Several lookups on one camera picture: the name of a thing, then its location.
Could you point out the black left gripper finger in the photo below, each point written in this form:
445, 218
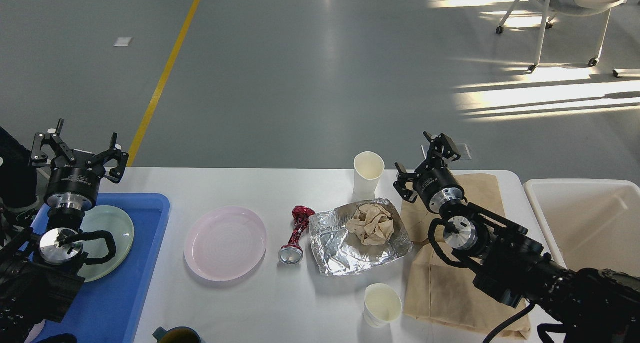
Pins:
111, 163
49, 150

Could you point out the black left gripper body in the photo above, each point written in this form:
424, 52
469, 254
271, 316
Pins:
72, 184

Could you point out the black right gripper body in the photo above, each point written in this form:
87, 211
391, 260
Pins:
439, 188

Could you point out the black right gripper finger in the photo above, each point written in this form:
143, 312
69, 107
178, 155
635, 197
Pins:
403, 178
441, 151

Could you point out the pink plate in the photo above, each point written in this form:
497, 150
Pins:
225, 244

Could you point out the teal mug yellow inside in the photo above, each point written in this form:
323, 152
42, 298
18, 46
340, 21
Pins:
180, 334

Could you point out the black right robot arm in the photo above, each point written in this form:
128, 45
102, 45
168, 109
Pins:
589, 306

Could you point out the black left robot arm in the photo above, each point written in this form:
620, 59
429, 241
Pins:
42, 251

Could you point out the person dark trousers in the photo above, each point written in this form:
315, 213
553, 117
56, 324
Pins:
18, 180

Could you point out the green plate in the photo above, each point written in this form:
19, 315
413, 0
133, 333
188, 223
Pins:
117, 222

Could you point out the crumpled brown paper napkin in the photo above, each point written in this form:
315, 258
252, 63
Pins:
372, 224

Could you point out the upright white paper cup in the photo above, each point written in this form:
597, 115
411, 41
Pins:
368, 170

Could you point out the aluminium foil tray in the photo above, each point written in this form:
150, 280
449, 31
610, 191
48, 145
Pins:
340, 252

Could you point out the brown paper bag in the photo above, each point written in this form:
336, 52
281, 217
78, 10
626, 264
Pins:
445, 295

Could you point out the lying white paper cup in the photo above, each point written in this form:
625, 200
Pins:
382, 305

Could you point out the crushed red can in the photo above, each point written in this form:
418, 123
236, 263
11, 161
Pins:
292, 253

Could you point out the blue plastic tray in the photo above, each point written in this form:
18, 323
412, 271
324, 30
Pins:
108, 309

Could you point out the white plastic bin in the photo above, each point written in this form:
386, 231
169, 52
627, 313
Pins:
589, 223

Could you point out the white office chair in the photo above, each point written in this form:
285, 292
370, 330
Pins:
570, 8

